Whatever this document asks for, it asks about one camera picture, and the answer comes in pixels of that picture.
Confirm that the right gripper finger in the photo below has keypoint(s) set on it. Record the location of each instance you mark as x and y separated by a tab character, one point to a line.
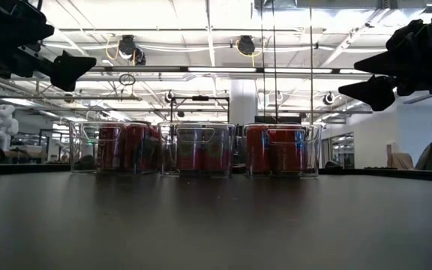
381	93
392	63

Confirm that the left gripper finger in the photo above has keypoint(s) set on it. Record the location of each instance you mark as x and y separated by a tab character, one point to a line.
69	71
38	30

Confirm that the clear plastic bin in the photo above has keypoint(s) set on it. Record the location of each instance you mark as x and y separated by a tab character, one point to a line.
84	161
168	165
315	161

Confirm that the red Coke can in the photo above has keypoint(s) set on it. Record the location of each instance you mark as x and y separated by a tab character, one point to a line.
259	153

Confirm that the black ceiling spotlight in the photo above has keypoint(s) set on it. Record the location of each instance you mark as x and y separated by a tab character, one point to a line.
169	97
126	47
140	57
327	99
246	45

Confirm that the cardboard box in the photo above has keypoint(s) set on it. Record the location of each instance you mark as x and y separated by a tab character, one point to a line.
401	160

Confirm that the white robot figure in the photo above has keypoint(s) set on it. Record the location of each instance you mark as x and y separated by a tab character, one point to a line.
4	123

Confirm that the black metal stand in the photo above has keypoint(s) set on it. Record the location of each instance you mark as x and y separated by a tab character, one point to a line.
201	98

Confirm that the white column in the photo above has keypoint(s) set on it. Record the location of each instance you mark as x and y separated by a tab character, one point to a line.
244	101

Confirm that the long ceiling light bar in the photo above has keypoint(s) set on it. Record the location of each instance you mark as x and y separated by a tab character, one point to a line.
219	69

